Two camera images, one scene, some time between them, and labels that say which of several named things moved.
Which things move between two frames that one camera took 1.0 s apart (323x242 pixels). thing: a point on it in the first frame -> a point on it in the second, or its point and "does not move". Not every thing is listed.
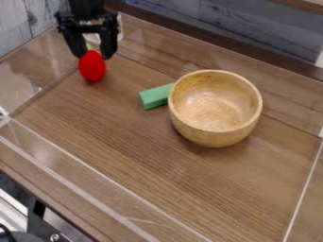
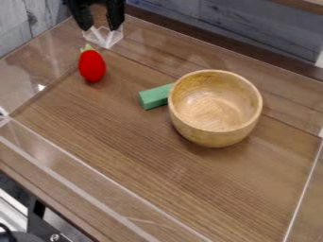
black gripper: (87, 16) -> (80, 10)
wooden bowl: (215, 106) does not move
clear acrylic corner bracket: (93, 37) does not move
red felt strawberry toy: (91, 65) does not move
